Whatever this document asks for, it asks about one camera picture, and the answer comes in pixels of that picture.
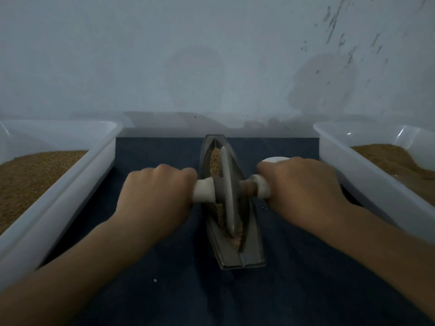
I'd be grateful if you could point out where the person's left hand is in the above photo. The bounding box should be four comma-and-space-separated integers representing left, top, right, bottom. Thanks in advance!
116, 164, 198, 240

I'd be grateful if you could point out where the small ground grain portion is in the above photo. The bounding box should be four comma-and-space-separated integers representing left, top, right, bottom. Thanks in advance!
209, 147, 243, 247

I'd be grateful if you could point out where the person's right hand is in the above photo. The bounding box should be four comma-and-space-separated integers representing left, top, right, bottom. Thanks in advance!
256, 157, 358, 235

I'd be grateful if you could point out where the boat-shaped metal grinding trough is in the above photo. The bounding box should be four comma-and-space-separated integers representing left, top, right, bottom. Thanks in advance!
199, 134, 266, 270

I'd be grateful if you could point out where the white plastic tray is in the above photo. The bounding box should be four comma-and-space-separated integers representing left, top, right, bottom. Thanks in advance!
313, 120, 435, 243
0, 119, 125, 289

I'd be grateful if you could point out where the person's left forearm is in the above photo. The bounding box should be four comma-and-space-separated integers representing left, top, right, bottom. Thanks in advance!
0, 215, 160, 326

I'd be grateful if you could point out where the person's right forearm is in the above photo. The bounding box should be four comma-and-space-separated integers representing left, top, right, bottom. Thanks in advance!
323, 207, 435, 320

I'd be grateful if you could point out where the metal grinding wheel with handles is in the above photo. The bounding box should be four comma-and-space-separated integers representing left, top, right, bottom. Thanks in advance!
192, 144, 271, 238

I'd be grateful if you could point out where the dark blue tablecloth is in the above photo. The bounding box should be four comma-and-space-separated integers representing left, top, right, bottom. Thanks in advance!
41, 137, 435, 326

